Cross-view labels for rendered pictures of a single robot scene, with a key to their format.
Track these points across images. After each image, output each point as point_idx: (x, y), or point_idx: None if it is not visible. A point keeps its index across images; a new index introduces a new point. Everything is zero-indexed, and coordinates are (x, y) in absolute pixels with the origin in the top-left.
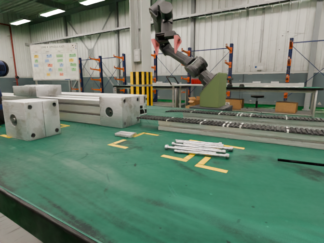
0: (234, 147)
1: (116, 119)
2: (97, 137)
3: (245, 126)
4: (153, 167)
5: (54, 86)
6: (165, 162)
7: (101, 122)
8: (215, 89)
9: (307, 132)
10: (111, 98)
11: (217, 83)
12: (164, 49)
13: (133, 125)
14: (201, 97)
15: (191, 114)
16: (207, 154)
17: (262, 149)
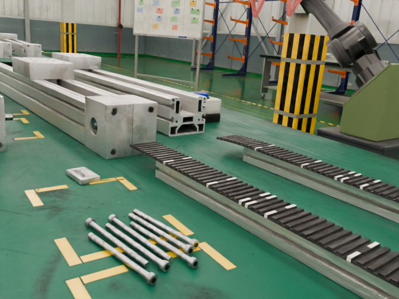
0: (216, 260)
1: (100, 142)
2: (37, 171)
3: (277, 217)
4: (1, 261)
5: (63, 63)
6: (38, 255)
7: (86, 141)
8: (376, 101)
9: (392, 277)
10: (96, 102)
11: (383, 88)
12: (303, 1)
13: (136, 155)
14: (345, 112)
15: (257, 155)
16: (124, 261)
17: (267, 282)
